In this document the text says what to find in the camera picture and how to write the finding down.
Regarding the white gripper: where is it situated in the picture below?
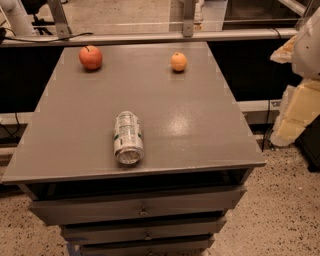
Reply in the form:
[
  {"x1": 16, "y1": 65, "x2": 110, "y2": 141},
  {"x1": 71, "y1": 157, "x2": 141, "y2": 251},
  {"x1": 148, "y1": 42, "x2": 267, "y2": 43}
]
[{"x1": 270, "y1": 7, "x2": 320, "y2": 147}]

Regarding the silver green 7up can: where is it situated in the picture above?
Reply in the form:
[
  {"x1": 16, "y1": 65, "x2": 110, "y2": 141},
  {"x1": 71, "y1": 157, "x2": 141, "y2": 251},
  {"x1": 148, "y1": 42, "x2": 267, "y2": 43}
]
[{"x1": 113, "y1": 111, "x2": 144, "y2": 165}]

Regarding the orange fruit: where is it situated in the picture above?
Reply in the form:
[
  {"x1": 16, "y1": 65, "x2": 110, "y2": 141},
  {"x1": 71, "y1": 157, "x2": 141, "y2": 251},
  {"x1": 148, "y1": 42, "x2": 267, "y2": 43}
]
[{"x1": 170, "y1": 52, "x2": 187, "y2": 72}]

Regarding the grey drawer cabinet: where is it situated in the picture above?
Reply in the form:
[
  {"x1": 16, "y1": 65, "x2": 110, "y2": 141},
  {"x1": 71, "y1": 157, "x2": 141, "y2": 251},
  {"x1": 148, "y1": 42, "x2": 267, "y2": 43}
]
[{"x1": 2, "y1": 43, "x2": 264, "y2": 256}]

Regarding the bottom grey drawer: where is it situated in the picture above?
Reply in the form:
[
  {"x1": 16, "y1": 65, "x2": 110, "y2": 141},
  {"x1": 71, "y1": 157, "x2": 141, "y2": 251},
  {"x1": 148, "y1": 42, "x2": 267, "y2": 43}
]
[{"x1": 80, "y1": 235, "x2": 214, "y2": 256}]

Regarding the grey drawer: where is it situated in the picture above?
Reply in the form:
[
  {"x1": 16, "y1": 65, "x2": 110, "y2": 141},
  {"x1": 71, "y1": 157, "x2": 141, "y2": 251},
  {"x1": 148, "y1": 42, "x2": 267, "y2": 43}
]
[
  {"x1": 62, "y1": 216, "x2": 226, "y2": 245},
  {"x1": 30, "y1": 185, "x2": 246, "y2": 225},
  {"x1": 80, "y1": 235, "x2": 214, "y2": 256}
]

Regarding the red apple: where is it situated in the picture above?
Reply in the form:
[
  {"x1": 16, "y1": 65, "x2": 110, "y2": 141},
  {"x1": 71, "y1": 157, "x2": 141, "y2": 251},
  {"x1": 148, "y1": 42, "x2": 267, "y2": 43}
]
[{"x1": 79, "y1": 45, "x2": 103, "y2": 70}]

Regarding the middle grey drawer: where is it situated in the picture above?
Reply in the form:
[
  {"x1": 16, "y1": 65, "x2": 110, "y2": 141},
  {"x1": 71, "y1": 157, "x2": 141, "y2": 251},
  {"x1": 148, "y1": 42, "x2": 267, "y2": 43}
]
[{"x1": 62, "y1": 216, "x2": 226, "y2": 245}]

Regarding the top grey drawer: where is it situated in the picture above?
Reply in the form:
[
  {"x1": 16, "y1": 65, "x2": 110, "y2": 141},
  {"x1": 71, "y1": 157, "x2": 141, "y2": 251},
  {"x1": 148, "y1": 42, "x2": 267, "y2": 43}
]
[{"x1": 30, "y1": 185, "x2": 246, "y2": 225}]

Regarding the white pipe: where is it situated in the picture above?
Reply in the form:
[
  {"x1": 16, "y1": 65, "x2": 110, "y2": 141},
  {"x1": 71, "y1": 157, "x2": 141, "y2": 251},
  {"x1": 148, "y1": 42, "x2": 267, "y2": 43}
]
[{"x1": 0, "y1": 0, "x2": 35, "y2": 36}]

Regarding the centre metal bracket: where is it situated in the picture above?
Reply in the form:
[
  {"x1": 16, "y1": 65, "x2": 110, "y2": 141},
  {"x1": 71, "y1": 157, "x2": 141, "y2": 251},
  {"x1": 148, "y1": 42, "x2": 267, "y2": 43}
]
[{"x1": 182, "y1": 0, "x2": 196, "y2": 37}]

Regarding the metal bracket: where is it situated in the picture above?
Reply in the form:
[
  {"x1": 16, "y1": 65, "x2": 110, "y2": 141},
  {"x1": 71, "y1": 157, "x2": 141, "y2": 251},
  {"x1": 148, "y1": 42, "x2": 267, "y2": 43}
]
[
  {"x1": 182, "y1": 0, "x2": 196, "y2": 37},
  {"x1": 47, "y1": 0, "x2": 72, "y2": 39}
]

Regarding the left metal bracket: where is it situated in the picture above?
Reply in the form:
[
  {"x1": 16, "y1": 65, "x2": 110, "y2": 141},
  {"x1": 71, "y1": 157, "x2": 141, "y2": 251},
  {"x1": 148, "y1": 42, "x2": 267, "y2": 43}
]
[{"x1": 47, "y1": 0, "x2": 72, "y2": 39}]

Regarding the grey metal rail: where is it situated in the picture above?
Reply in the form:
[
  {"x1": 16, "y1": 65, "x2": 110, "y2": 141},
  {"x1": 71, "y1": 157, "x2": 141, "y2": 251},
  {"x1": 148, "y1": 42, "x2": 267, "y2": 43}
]
[{"x1": 0, "y1": 28, "x2": 298, "y2": 48}]

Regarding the black cable on rail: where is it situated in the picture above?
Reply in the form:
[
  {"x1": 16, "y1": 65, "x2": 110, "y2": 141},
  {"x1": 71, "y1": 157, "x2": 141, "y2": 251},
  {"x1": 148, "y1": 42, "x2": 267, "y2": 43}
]
[{"x1": 0, "y1": 27, "x2": 94, "y2": 44}]

